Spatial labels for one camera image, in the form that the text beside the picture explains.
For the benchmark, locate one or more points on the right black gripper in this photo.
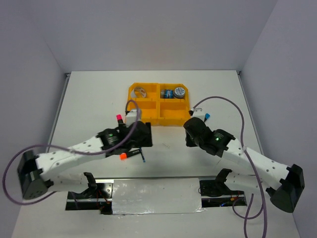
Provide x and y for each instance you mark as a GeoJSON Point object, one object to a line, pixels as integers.
{"type": "Point", "coordinates": [188, 142]}

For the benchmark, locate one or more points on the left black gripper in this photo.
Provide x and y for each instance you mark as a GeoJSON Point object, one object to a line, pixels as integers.
{"type": "Point", "coordinates": [146, 141]}

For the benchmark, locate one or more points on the blue cap black highlighter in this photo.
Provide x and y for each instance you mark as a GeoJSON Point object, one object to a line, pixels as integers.
{"type": "Point", "coordinates": [207, 116]}

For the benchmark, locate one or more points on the orange cap black highlighter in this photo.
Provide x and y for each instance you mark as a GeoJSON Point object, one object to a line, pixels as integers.
{"type": "Point", "coordinates": [126, 155]}

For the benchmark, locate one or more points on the pink cap black highlighter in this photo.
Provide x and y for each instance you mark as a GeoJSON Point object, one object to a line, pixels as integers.
{"type": "Point", "coordinates": [120, 118]}

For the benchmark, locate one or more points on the silver clear tape roll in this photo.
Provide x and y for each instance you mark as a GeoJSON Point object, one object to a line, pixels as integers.
{"type": "Point", "coordinates": [138, 92]}

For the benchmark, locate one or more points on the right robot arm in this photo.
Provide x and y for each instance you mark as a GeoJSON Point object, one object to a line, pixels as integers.
{"type": "Point", "coordinates": [284, 184]}

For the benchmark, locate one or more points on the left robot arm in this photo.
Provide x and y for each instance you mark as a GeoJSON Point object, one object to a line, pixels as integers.
{"type": "Point", "coordinates": [40, 173]}

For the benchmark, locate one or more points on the blue pen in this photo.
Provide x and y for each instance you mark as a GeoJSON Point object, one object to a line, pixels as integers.
{"type": "Point", "coordinates": [142, 155]}

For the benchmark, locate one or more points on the yellow four-compartment organizer tray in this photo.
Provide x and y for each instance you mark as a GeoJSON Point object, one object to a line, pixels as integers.
{"type": "Point", "coordinates": [162, 112]}

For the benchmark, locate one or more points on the silver foil covered panel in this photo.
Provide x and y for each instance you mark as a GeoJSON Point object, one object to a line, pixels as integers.
{"type": "Point", "coordinates": [156, 196]}

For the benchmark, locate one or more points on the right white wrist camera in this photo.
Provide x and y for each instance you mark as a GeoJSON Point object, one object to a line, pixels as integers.
{"type": "Point", "coordinates": [197, 113]}

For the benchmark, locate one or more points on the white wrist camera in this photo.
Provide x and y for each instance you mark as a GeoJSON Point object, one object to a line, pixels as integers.
{"type": "Point", "coordinates": [132, 116]}
{"type": "Point", "coordinates": [197, 113]}

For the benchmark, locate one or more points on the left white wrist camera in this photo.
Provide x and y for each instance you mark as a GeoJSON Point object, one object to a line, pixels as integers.
{"type": "Point", "coordinates": [132, 116]}

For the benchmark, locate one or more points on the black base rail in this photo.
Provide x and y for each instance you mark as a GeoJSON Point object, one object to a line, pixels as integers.
{"type": "Point", "coordinates": [101, 201]}

